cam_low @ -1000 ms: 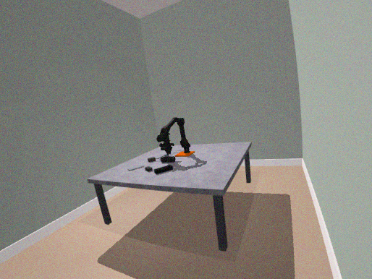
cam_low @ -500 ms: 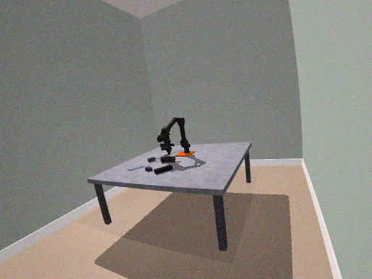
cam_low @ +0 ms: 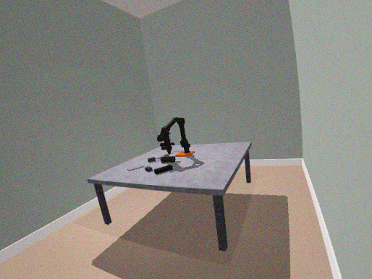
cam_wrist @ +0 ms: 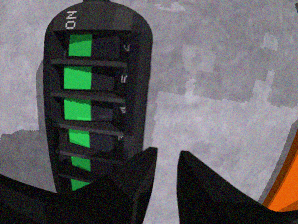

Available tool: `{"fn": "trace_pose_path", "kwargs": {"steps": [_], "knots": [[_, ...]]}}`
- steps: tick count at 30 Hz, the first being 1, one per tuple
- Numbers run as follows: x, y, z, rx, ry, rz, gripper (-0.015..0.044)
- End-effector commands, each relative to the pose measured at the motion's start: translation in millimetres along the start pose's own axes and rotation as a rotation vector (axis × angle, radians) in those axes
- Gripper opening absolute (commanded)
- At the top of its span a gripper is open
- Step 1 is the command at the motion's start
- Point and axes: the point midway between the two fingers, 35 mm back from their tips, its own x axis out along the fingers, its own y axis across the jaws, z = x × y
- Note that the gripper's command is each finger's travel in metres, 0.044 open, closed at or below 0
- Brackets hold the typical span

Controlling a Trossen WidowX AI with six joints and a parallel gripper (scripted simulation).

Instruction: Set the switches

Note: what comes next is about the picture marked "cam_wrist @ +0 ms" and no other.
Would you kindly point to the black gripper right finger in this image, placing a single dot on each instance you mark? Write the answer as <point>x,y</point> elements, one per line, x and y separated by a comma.
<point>203,197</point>

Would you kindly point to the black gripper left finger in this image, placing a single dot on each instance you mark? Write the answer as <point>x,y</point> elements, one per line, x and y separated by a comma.
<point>122,197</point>

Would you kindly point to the dark grey controller unit with white label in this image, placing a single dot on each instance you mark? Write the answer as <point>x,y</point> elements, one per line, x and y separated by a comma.
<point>96,86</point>

